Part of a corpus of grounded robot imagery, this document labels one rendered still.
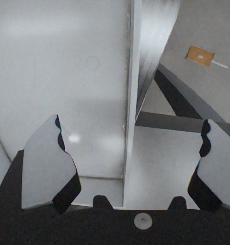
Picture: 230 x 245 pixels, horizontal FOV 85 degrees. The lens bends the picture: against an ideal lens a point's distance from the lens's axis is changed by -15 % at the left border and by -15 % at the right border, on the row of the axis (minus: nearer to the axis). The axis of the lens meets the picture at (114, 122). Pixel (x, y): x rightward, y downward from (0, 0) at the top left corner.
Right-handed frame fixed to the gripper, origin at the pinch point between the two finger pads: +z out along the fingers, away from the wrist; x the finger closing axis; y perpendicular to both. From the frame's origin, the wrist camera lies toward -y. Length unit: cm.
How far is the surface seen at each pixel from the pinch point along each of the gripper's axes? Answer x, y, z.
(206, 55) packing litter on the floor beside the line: 53, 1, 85
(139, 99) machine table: 0.9, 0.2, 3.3
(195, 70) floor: 48, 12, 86
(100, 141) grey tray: -3.4, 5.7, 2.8
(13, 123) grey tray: -15.1, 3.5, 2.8
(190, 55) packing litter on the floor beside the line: 42, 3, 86
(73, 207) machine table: -10.9, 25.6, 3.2
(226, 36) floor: 67, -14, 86
